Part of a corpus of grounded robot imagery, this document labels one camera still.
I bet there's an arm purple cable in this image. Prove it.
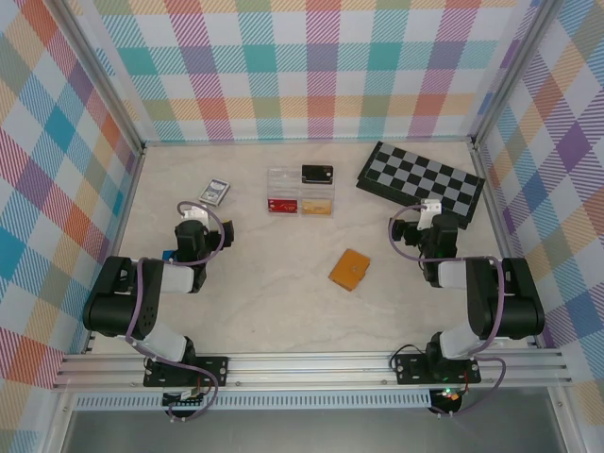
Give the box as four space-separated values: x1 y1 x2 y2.
389 204 509 419
125 200 226 423

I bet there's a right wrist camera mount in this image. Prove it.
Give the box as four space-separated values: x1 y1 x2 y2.
418 197 444 231

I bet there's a slotted white cable duct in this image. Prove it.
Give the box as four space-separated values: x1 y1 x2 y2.
73 394 433 411

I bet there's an aluminium frame post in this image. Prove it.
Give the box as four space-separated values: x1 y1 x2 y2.
469 0 556 150
55 0 146 155

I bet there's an aluminium table back rail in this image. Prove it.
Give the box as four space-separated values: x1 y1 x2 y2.
141 135 476 146

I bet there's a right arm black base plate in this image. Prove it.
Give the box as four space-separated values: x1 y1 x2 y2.
394 353 482 386

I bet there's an aluminium table side rail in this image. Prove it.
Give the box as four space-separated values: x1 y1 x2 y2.
470 141 540 350
80 143 147 355

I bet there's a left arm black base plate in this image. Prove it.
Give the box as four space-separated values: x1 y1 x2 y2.
143 356 230 388

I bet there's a gold credit card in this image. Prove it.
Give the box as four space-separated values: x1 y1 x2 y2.
300 198 334 217

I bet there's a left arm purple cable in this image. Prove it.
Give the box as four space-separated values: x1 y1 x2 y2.
125 200 226 423

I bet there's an orange leather card holder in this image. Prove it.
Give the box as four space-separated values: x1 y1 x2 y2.
328 248 372 293

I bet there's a black grey folding chessboard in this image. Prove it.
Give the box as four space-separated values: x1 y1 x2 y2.
355 140 486 231

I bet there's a small black box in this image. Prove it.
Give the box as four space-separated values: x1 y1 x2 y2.
300 163 336 186

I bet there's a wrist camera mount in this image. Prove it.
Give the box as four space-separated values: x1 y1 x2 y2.
418 197 444 231
181 207 210 227

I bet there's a clear acrylic card organizer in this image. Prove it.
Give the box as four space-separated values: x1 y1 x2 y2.
266 164 339 219

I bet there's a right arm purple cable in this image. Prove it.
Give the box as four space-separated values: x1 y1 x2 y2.
389 204 509 419

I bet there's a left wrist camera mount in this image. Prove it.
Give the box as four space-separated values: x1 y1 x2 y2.
181 207 210 227

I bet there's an aluminium mounting rail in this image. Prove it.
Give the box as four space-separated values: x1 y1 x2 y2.
51 349 575 391

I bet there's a red credit card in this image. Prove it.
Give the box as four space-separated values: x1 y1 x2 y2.
267 197 299 216

